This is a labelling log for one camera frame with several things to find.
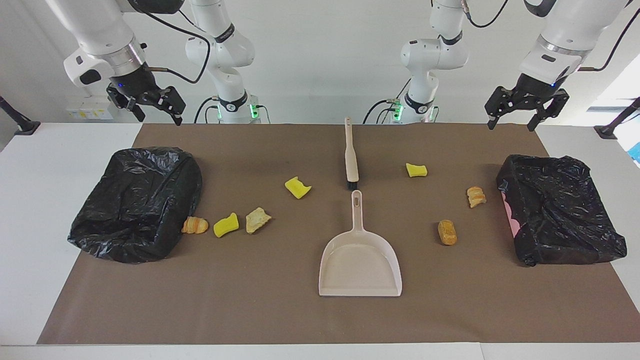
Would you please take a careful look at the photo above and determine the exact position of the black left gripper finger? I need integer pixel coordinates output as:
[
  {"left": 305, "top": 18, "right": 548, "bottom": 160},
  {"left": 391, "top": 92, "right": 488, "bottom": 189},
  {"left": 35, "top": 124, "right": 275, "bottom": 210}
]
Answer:
[
  {"left": 483, "top": 86, "right": 519, "bottom": 131},
  {"left": 527, "top": 89, "right": 570, "bottom": 132}
]

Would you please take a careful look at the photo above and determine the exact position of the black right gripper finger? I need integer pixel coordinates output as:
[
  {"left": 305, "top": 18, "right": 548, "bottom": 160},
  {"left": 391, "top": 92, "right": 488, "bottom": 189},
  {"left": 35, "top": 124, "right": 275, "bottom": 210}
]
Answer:
[
  {"left": 106, "top": 85, "right": 147, "bottom": 124},
  {"left": 151, "top": 86, "right": 187, "bottom": 127}
]

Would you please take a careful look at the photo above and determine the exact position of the brown bread roll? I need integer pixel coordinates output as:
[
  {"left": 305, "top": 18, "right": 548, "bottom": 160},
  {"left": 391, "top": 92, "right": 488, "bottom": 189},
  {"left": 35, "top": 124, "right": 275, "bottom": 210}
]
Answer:
[{"left": 437, "top": 219, "right": 458, "bottom": 246}]

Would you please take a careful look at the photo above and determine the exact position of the beige bread chunk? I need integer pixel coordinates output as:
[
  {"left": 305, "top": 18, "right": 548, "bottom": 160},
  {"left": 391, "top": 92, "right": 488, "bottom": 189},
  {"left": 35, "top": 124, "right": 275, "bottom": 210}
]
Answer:
[{"left": 245, "top": 207, "right": 273, "bottom": 235}]

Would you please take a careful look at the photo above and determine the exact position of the beige hand brush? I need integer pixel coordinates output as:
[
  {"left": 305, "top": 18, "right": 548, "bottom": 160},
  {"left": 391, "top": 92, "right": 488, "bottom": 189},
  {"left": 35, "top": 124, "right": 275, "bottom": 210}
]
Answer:
[{"left": 344, "top": 117, "right": 360, "bottom": 191}]

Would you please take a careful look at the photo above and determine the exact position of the beige plastic dustpan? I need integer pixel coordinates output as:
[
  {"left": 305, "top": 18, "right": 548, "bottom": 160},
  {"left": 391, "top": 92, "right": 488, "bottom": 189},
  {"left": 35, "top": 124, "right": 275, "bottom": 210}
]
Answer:
[{"left": 318, "top": 190, "right": 403, "bottom": 298}]

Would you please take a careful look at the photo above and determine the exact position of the black trash bag bin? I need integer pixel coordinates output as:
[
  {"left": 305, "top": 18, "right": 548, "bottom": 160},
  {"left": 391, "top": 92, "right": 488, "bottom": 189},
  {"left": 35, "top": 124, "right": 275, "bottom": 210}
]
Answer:
[
  {"left": 67, "top": 146, "right": 203, "bottom": 264},
  {"left": 496, "top": 154, "right": 628, "bottom": 267}
]

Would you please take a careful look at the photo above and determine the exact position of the pink plastic bin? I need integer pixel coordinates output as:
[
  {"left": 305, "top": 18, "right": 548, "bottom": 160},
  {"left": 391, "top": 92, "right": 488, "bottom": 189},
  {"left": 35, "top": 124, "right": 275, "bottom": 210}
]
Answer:
[{"left": 501, "top": 191, "right": 521, "bottom": 238}]

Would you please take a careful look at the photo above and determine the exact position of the black stand foot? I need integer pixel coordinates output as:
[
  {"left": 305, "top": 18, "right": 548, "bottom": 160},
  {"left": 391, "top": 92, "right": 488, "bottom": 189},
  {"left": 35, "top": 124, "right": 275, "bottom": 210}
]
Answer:
[
  {"left": 594, "top": 97, "right": 640, "bottom": 140},
  {"left": 0, "top": 95, "right": 41, "bottom": 136}
]

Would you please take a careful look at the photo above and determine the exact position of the brown table mat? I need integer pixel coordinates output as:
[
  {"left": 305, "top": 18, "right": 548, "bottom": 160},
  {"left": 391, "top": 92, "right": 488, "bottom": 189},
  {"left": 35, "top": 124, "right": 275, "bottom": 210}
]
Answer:
[{"left": 37, "top": 123, "right": 640, "bottom": 345}]

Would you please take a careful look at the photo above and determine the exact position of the black base cable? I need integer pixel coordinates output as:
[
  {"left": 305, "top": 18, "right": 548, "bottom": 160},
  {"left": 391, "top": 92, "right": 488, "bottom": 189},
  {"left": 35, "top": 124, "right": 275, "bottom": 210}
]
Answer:
[
  {"left": 194, "top": 96, "right": 221, "bottom": 124},
  {"left": 362, "top": 97, "right": 401, "bottom": 124}
]

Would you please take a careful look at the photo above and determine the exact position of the white wall socket box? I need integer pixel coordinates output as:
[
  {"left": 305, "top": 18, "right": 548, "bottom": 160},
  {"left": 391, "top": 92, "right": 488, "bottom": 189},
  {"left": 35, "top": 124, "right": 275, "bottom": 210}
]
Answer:
[{"left": 65, "top": 96, "right": 115, "bottom": 121}]

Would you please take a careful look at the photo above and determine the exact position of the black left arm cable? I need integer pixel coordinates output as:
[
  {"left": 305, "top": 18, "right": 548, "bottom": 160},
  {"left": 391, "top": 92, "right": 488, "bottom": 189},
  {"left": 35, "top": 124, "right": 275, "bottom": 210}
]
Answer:
[{"left": 460, "top": 0, "right": 640, "bottom": 73}]

